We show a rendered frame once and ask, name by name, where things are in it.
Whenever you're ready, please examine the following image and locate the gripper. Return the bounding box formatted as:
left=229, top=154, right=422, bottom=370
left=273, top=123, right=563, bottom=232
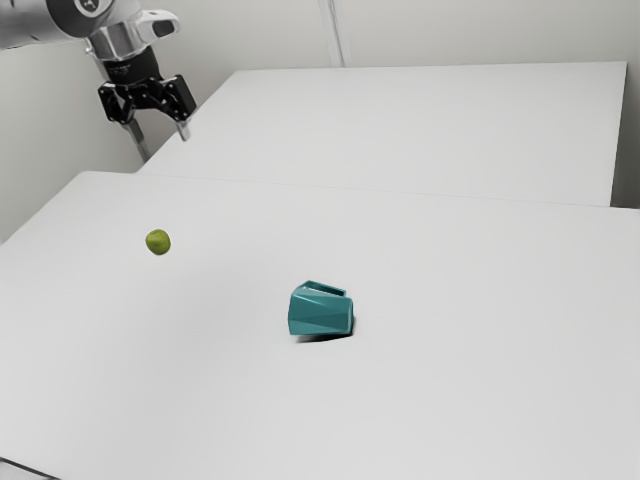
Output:
left=96, top=49, right=197, bottom=164

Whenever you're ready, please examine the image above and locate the teal faceted mug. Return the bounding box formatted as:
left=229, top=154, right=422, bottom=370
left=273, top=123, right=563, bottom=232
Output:
left=287, top=279, right=357, bottom=339

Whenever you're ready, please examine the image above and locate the green round fruit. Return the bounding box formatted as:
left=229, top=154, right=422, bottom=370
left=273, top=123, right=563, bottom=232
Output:
left=144, top=228, right=173, bottom=257

